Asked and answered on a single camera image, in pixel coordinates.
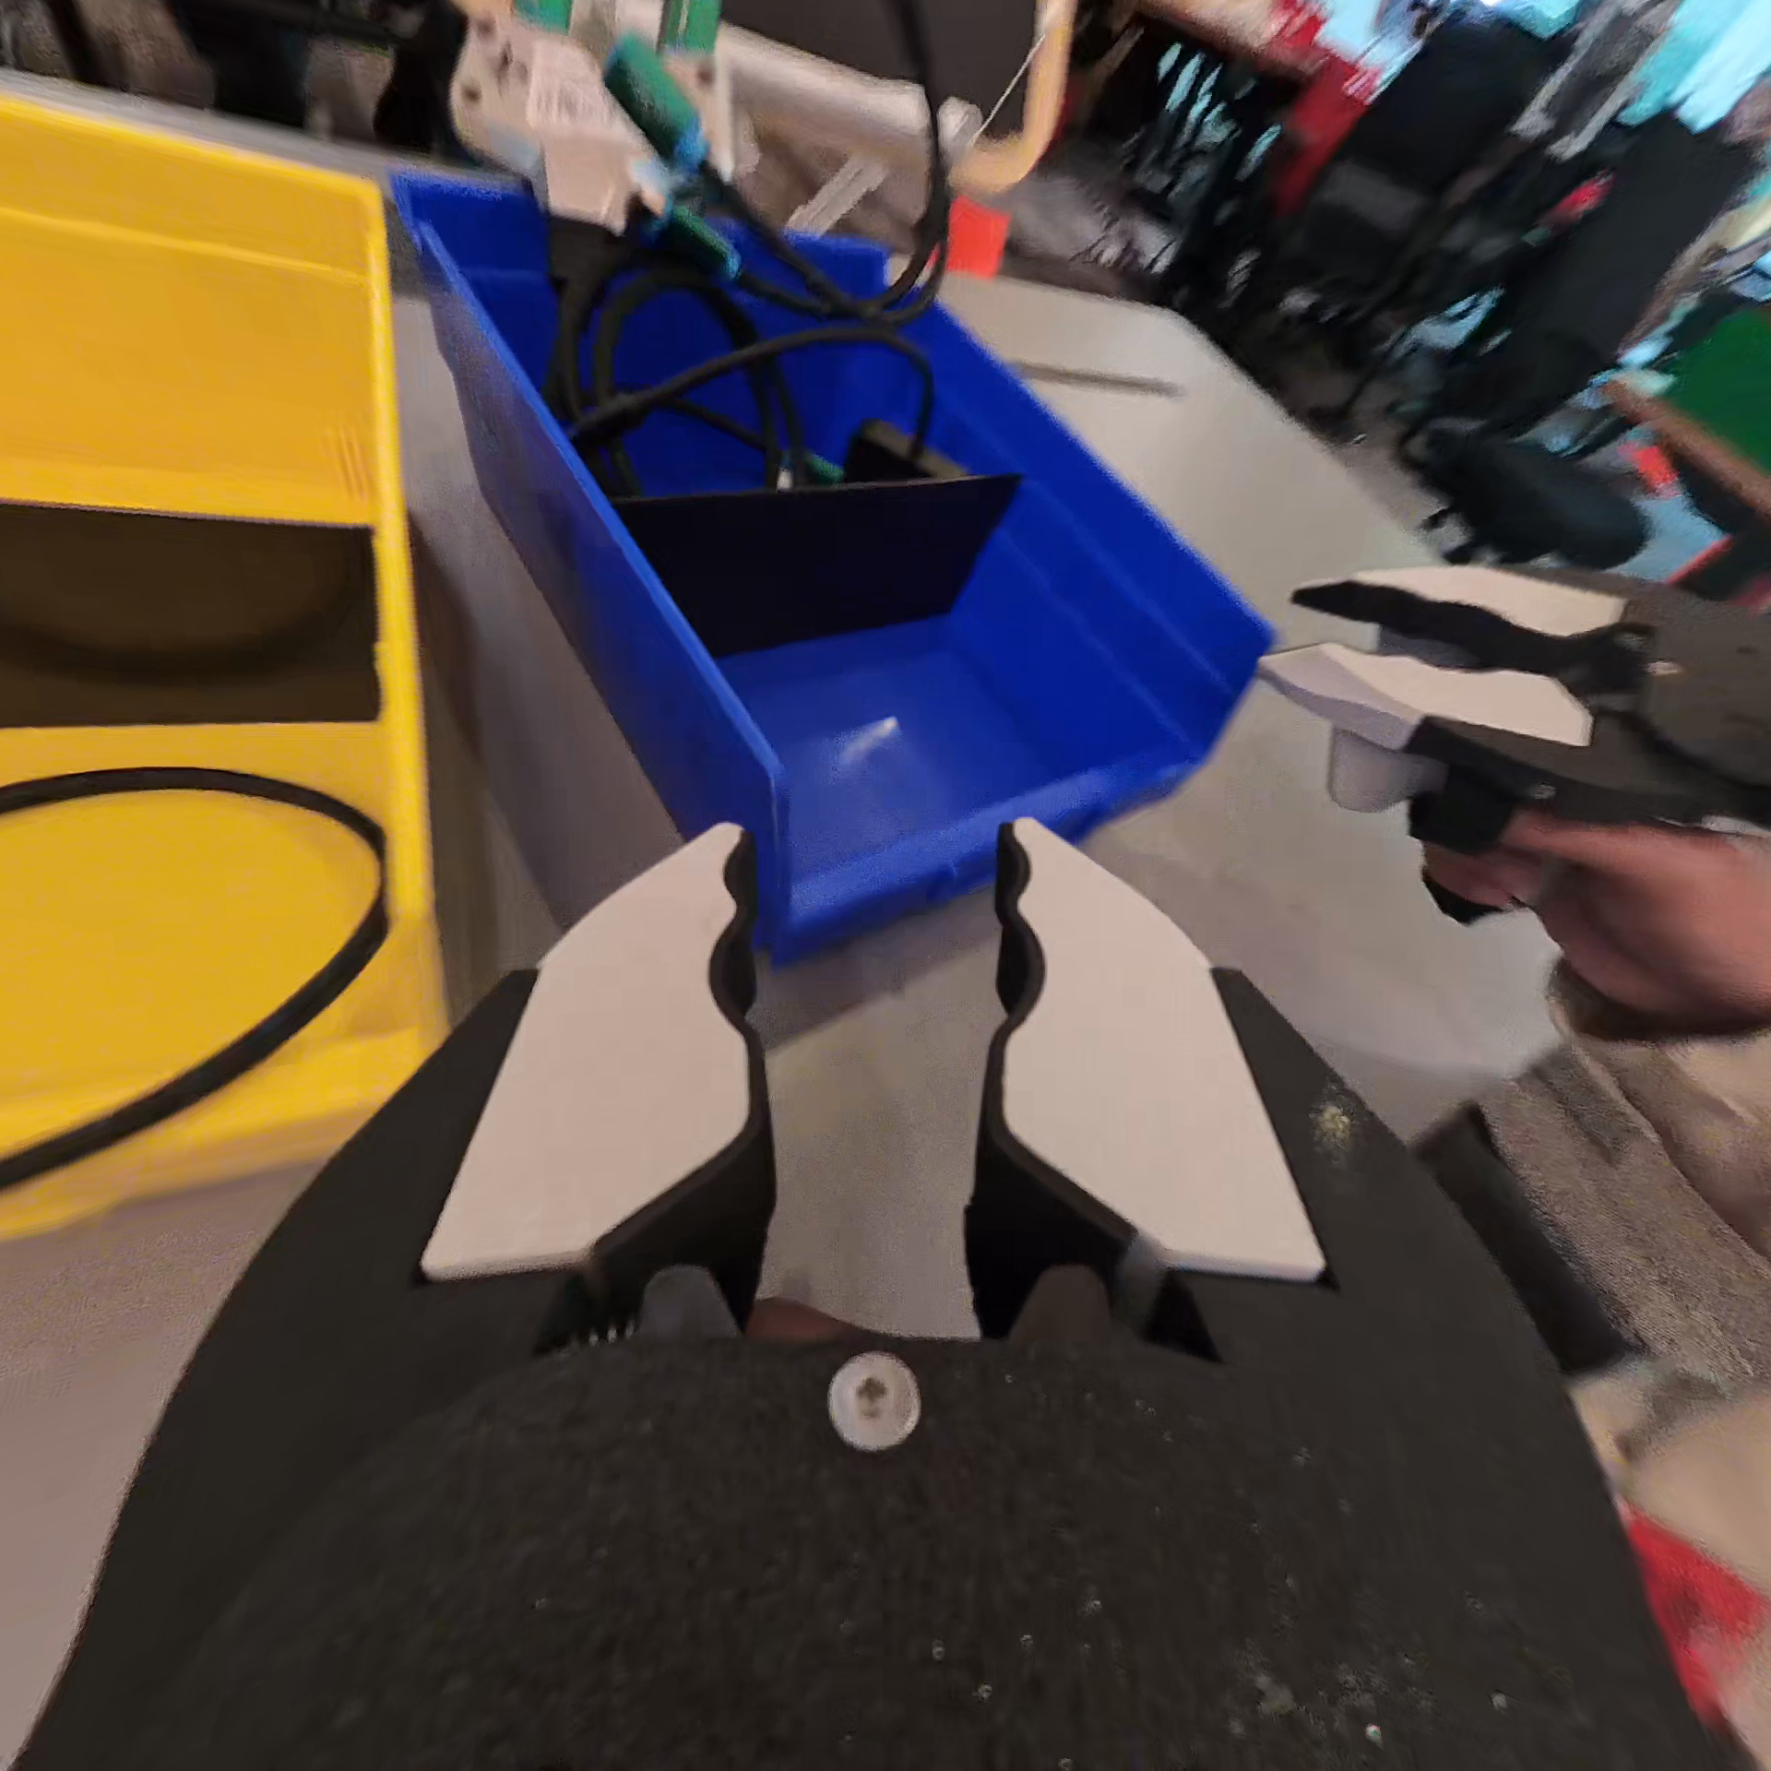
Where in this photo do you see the black bin divider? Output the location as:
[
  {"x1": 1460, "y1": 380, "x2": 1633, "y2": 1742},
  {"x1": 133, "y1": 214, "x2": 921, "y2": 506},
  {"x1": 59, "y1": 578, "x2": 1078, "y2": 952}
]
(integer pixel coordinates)
[
  {"x1": 610, "y1": 475, "x2": 1026, "y2": 659},
  {"x1": 0, "y1": 502, "x2": 381, "y2": 731}
]

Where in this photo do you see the red card tag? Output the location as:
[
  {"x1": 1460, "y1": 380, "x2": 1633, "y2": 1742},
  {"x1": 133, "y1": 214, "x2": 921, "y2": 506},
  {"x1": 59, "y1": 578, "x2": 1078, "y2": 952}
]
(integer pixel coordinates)
[{"x1": 1619, "y1": 1508, "x2": 1771, "y2": 1731}]

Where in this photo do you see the person's beige hoodie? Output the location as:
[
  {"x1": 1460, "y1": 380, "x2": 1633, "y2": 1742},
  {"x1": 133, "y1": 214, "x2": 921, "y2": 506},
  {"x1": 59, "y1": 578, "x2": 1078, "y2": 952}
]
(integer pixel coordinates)
[{"x1": 1576, "y1": 1363, "x2": 1771, "y2": 1731}]

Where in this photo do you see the black office chair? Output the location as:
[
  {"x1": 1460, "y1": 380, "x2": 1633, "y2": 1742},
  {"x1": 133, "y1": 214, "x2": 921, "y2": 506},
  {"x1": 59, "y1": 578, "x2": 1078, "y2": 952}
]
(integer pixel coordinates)
[{"x1": 1397, "y1": 416, "x2": 1655, "y2": 569}]

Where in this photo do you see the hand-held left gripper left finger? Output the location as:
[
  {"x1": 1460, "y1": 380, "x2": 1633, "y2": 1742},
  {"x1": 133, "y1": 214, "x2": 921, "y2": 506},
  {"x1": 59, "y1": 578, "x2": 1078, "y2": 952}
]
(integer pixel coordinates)
[{"x1": 420, "y1": 822, "x2": 775, "y2": 1355}]

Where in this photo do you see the black video switch box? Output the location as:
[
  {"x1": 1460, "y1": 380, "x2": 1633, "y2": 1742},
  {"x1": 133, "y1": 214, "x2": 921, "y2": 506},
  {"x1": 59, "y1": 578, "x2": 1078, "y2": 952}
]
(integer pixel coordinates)
[{"x1": 448, "y1": 22, "x2": 958, "y2": 493}]

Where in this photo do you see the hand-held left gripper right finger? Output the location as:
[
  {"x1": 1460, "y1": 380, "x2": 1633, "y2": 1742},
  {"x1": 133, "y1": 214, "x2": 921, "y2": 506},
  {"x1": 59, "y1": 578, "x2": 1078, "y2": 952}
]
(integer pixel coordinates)
[{"x1": 962, "y1": 817, "x2": 1331, "y2": 1343}]

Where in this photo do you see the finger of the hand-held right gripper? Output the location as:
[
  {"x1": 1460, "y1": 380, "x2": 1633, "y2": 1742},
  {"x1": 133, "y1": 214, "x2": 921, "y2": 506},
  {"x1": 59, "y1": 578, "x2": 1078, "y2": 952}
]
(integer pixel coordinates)
[
  {"x1": 1258, "y1": 641, "x2": 1596, "y2": 815},
  {"x1": 1291, "y1": 565, "x2": 1651, "y2": 657}
]

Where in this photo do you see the blue storage bin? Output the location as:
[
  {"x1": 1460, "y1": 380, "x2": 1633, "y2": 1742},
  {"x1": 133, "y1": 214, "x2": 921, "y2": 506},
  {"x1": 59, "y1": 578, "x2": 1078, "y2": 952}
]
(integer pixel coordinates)
[{"x1": 390, "y1": 169, "x2": 1277, "y2": 965}]

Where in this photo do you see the person's right hand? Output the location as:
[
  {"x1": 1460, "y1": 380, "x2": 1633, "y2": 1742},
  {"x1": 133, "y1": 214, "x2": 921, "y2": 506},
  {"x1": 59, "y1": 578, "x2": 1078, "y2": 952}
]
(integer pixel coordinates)
[{"x1": 1424, "y1": 822, "x2": 1771, "y2": 1039}]

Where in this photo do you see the yellow storage bin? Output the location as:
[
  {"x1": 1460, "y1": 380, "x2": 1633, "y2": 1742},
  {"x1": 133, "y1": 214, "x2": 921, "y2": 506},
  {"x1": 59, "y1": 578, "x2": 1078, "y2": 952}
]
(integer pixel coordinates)
[{"x1": 0, "y1": 97, "x2": 452, "y2": 1240}]

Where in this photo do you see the thin black cable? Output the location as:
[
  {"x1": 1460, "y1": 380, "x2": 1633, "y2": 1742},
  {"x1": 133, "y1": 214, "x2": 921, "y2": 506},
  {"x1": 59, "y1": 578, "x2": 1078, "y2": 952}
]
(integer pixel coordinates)
[{"x1": 0, "y1": 768, "x2": 392, "y2": 1195}]

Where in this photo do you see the stack of green bins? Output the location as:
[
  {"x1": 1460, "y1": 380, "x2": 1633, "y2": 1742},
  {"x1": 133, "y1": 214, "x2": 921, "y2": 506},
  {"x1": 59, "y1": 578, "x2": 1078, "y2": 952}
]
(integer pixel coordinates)
[{"x1": 1652, "y1": 311, "x2": 1771, "y2": 472}]

